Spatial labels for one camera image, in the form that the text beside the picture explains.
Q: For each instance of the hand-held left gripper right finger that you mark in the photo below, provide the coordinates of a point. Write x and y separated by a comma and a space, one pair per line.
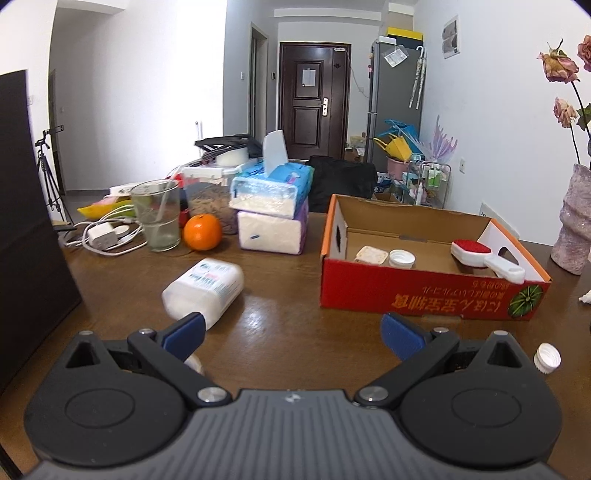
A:
401, 337

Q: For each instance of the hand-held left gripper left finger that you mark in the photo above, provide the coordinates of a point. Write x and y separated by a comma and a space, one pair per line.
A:
187, 330

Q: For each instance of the white cotton swab box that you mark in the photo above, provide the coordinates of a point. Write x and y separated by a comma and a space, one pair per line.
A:
205, 290

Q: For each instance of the red cardboard box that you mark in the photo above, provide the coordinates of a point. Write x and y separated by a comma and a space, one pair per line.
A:
415, 295

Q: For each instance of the white square container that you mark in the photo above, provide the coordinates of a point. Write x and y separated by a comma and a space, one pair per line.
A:
371, 254

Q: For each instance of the red and white lint brush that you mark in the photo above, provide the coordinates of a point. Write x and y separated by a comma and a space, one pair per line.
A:
489, 263

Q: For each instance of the white ribbed bottle cap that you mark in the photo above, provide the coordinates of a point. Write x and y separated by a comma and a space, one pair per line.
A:
548, 357

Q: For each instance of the orange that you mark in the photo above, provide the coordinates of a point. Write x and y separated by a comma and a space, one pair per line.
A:
202, 232

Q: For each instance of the glass cup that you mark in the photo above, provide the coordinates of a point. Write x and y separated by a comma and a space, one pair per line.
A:
157, 226

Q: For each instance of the small red box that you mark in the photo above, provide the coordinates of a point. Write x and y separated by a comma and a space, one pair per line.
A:
183, 217

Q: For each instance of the white round charger puck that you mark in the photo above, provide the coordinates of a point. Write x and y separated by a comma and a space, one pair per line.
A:
122, 229

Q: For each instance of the clear drinking straw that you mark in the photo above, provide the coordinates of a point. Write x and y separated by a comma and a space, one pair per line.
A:
162, 208

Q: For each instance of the white power adapter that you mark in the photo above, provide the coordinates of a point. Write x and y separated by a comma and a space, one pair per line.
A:
102, 237

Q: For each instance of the clear nut container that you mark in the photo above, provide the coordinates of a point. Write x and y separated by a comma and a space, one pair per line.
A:
207, 203

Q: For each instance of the purple tissue pack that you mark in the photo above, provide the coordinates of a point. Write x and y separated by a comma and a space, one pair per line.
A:
272, 233

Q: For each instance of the yellow snack packet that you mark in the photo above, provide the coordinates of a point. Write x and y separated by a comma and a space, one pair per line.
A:
104, 211

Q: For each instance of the flat white box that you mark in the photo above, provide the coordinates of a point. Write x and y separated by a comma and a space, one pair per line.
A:
123, 189

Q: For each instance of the storage trolley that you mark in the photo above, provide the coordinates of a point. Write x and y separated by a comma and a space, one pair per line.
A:
427, 182

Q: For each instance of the blue tissue pack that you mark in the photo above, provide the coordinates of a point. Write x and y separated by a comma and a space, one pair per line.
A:
272, 189

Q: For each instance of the black duffel bag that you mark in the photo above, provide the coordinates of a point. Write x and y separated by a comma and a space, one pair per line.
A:
341, 182

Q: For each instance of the pink bucket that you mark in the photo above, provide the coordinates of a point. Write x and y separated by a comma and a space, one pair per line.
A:
397, 168

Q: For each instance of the yellow bag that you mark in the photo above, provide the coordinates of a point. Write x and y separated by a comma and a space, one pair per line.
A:
397, 148

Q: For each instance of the black paper bag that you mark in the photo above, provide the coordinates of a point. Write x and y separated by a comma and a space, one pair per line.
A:
27, 207

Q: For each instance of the blue bag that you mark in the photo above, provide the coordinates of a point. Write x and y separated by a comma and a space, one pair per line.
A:
401, 129

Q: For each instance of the pink ceramic vase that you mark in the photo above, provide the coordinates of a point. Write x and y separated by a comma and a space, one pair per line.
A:
575, 221

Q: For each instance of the dark brown door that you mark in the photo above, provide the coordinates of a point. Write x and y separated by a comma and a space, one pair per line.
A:
314, 120

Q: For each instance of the grey refrigerator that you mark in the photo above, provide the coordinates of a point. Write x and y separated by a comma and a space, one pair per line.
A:
392, 101

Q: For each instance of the folded umbrella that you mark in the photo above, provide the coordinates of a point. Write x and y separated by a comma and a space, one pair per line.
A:
418, 78

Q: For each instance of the paper sheet on door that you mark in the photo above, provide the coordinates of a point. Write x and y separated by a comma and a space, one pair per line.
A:
308, 76

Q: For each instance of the clear plastic bag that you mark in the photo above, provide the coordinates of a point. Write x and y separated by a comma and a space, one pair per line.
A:
396, 56

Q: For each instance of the yellow box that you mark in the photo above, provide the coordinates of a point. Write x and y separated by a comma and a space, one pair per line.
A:
405, 33

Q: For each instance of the dried pink roses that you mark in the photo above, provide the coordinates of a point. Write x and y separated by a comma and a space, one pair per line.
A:
558, 64

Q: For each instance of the purple wall sticker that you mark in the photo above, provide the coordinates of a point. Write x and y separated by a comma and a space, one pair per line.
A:
441, 138

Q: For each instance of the camera tripod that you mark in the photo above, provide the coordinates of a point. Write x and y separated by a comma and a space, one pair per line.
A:
48, 175

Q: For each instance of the wall electrical panel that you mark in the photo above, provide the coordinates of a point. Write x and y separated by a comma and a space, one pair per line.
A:
450, 37

